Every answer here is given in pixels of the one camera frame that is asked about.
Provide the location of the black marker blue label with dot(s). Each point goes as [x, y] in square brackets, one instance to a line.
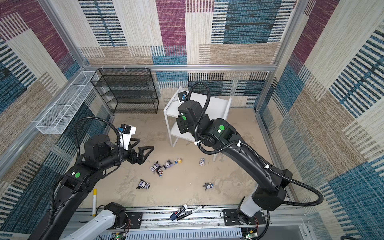
[178, 212]

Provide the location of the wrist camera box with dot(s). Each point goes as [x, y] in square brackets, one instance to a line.
[126, 132]
[182, 96]

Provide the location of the small white purple figure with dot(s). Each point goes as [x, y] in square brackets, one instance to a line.
[201, 162]

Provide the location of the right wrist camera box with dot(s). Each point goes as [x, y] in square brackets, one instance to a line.
[182, 96]

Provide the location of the white two-tier shelf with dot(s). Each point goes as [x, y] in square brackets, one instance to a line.
[218, 108]

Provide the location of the yellow white marker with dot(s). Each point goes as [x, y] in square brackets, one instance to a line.
[94, 208]

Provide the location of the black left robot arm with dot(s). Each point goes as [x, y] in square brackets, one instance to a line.
[100, 155]

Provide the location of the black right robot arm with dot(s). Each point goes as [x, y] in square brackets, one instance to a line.
[219, 136]

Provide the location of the striped purple Kuromi figure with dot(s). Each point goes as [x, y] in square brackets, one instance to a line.
[156, 168]

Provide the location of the black white marker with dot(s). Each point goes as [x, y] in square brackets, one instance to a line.
[186, 214]

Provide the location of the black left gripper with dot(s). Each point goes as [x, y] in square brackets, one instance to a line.
[140, 158]

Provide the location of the yellow Doraemon figure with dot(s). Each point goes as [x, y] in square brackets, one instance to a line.
[179, 160]

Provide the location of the white wire mesh basket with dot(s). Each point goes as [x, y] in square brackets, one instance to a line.
[59, 116]

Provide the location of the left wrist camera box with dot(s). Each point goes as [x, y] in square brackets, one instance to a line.
[126, 132]

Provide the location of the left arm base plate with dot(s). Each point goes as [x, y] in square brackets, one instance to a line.
[134, 220]

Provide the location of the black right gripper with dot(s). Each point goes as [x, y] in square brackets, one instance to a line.
[180, 124]

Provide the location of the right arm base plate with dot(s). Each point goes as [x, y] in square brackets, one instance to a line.
[231, 218]

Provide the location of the black wire mesh shelf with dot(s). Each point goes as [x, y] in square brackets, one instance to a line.
[127, 91]

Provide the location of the grey purple Kuromi figure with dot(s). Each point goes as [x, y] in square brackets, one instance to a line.
[208, 186]

